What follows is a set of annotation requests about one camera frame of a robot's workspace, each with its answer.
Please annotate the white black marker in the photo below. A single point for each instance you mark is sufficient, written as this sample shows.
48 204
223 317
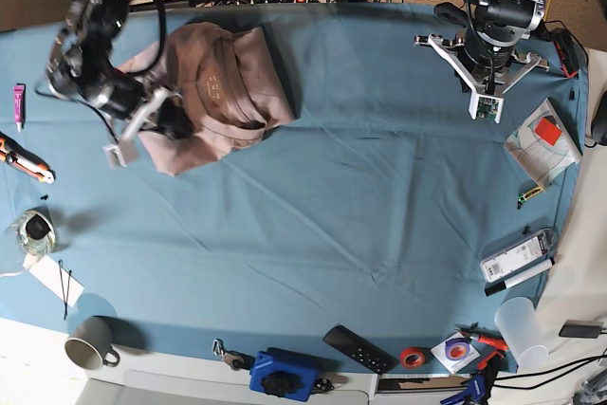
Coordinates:
521 277

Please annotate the mauve T-shirt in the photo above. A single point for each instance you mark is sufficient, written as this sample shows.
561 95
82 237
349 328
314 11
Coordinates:
231 93

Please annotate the small green circuit board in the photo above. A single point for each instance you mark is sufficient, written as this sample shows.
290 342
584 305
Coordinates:
528 194

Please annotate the teal table cloth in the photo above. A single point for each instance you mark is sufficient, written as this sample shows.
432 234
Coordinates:
372 210

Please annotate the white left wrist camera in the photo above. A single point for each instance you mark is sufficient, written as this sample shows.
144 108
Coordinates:
484 106

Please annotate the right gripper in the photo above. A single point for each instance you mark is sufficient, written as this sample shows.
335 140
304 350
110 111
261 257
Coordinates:
132 107

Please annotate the translucent plastic cup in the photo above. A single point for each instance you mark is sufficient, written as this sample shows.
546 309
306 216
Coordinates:
518 323

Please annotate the red handled pliers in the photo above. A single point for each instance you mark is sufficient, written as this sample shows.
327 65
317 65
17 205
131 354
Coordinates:
483 337

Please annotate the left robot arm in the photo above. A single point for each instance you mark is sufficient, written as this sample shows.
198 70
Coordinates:
485 47

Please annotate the blue box with black knob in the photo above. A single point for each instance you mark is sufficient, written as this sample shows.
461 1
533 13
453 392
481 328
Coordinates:
284 374

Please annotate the black computer mouse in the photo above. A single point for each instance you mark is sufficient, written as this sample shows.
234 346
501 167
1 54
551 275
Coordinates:
599 123

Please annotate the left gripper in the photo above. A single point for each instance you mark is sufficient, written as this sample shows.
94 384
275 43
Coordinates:
475 68

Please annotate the white paper card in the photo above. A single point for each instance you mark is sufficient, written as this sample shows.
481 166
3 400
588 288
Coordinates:
46 272

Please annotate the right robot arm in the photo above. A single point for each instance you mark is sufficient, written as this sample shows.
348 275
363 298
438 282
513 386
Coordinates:
81 54

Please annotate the orange utility knife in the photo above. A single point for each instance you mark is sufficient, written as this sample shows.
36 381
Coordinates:
21 160

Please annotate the purple glue tube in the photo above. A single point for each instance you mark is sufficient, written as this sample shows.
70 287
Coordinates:
19 92

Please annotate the red tape roll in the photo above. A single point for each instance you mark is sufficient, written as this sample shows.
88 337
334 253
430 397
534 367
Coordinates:
414 357

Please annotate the black remote control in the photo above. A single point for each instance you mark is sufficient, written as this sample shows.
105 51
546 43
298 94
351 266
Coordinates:
360 350

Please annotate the metal carabiner keyring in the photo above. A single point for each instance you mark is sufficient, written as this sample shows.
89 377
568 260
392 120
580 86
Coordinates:
236 361

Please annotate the purple tape on white card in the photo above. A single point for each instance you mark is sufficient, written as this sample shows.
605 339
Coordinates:
455 353

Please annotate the black power adapter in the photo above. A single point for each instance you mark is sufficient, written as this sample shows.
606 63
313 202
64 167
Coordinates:
581 330

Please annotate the grey ceramic mug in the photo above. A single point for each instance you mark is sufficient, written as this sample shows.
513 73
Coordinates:
90 345

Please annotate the blue handled clamp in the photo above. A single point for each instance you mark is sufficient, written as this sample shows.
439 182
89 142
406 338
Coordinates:
477 390

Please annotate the clear packaged box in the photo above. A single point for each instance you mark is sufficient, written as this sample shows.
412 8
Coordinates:
519 255

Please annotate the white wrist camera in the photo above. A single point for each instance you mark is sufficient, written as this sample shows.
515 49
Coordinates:
484 106
121 154

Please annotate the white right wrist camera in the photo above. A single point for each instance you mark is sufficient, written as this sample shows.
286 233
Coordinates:
121 154

